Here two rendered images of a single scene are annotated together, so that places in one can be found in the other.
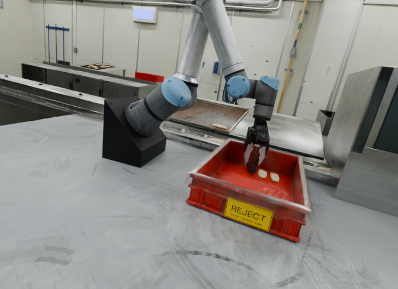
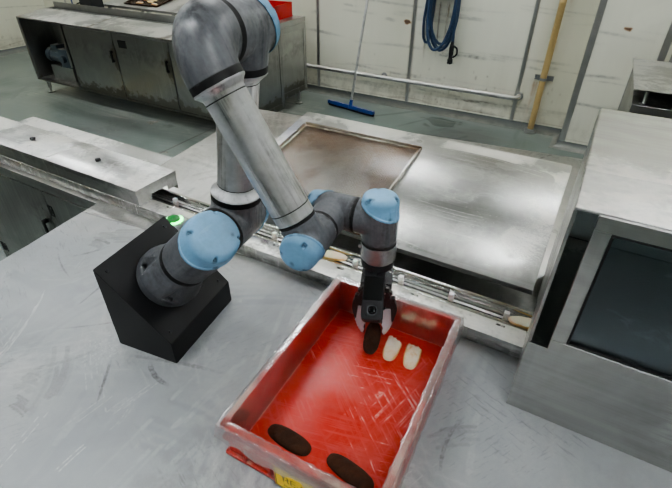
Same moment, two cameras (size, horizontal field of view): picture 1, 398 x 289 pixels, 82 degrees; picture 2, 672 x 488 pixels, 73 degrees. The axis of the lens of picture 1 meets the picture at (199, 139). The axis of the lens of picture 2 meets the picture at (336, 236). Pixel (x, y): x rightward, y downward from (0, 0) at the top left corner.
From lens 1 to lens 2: 56 cm
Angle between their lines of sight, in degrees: 20
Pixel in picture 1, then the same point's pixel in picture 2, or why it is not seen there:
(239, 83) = (297, 252)
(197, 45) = not seen: hidden behind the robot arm
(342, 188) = (519, 393)
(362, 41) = not seen: outside the picture
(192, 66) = (236, 176)
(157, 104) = (179, 270)
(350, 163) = (530, 360)
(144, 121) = (168, 291)
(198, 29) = not seen: hidden behind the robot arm
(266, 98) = (373, 238)
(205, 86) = (383, 11)
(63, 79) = (96, 44)
